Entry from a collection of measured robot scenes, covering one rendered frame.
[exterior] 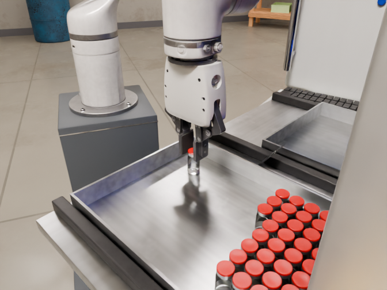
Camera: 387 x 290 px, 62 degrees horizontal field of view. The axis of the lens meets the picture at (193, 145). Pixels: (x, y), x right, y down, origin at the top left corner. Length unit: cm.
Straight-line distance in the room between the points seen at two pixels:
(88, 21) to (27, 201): 145
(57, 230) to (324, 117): 64
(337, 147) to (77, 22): 65
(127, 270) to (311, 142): 47
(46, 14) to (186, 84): 539
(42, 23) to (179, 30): 546
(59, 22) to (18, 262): 458
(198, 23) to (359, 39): 78
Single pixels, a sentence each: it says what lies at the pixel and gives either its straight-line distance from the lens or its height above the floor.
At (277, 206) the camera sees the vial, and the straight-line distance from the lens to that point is 47.
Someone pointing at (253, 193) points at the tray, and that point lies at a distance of 55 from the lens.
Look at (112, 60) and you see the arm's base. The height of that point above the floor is 99.
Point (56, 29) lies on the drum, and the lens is 587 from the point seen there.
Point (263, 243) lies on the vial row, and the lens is 42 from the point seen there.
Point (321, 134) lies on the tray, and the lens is 77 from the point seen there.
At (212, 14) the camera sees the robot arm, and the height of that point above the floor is 116.
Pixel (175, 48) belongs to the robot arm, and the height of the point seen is 111.
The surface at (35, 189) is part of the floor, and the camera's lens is 219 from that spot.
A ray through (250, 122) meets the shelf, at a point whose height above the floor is 88.
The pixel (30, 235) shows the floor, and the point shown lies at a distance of 189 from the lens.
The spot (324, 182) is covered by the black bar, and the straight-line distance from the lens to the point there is 59.
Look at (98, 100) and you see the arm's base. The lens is 90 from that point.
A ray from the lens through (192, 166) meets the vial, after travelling 57.
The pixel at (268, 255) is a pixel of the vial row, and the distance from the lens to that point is 40.
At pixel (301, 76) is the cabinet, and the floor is 85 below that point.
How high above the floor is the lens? 122
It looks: 30 degrees down
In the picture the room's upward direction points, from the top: straight up
